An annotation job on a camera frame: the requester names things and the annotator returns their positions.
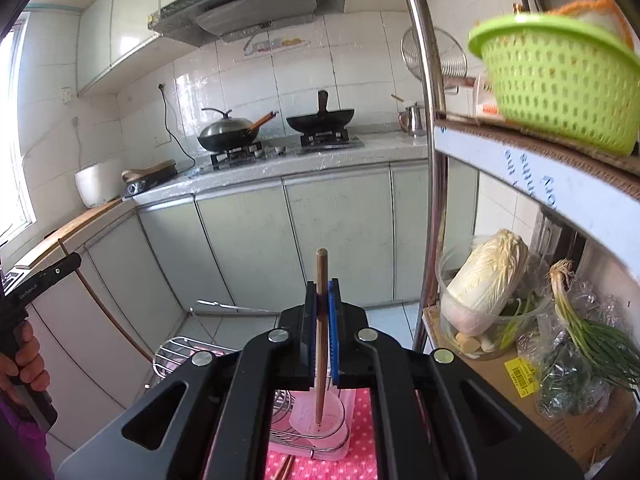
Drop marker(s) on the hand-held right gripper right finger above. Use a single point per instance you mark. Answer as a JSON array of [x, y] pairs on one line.
[[334, 332]]

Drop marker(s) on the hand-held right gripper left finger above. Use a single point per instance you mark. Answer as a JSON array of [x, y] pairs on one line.
[[311, 332]]

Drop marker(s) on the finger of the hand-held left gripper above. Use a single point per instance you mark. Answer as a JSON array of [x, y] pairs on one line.
[[47, 276]]

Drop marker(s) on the light wooden chopstick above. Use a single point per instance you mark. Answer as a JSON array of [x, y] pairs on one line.
[[322, 280]]

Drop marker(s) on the pink utensil holder cup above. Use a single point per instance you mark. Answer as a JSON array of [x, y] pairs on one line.
[[330, 417]]

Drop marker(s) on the person's left forearm purple sleeve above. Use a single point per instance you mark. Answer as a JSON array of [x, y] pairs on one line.
[[20, 440]]

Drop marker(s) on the person's left hand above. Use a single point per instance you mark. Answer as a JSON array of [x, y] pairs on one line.
[[34, 367]]

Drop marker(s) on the wooden cutting board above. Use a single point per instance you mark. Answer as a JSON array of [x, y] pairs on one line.
[[75, 230]]

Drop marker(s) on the white rice cooker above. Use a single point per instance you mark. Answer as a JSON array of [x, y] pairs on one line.
[[97, 184]]

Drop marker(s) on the pale green base cabinets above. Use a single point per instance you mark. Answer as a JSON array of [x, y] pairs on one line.
[[250, 240]]

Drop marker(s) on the pink drip tray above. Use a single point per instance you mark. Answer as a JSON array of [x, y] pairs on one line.
[[327, 452]]

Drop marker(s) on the window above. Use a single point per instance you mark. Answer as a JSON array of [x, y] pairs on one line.
[[12, 150]]

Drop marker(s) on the pink polka-dot blanket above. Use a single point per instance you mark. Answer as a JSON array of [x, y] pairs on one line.
[[350, 467]]

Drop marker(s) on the black induction cooker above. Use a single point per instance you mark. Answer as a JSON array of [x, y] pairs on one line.
[[150, 177]]

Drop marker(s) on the napa cabbage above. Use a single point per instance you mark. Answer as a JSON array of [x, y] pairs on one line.
[[487, 280]]

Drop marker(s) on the cardboard box with yellow label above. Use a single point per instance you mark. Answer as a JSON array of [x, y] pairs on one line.
[[500, 390]]

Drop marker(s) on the clear plastic container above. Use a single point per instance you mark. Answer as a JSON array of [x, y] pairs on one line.
[[520, 330]]

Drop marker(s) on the gas stove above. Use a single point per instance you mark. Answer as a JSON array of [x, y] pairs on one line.
[[285, 147]]

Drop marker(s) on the black wok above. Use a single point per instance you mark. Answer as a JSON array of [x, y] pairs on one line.
[[320, 120]]

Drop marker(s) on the wok with metal lid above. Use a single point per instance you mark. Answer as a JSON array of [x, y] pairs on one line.
[[227, 132]]

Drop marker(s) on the metal kettle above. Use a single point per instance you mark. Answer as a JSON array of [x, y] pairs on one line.
[[414, 119]]

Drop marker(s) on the clear plastic bag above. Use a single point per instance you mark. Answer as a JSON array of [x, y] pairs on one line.
[[565, 385]]

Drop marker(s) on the green onions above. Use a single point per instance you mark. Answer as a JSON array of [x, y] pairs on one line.
[[585, 330]]

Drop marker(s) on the cardboard shelf liner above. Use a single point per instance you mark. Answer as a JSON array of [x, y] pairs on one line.
[[525, 165]]

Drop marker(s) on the white orange packet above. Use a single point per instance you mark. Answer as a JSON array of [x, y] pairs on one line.
[[486, 102]]

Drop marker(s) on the green plastic basket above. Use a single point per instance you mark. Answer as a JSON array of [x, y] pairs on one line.
[[555, 80]]

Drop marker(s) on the orange white cloth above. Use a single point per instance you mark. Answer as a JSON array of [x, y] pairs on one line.
[[595, 12]]

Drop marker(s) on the pale green wall cabinets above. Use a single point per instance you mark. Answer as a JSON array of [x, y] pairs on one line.
[[120, 25]]

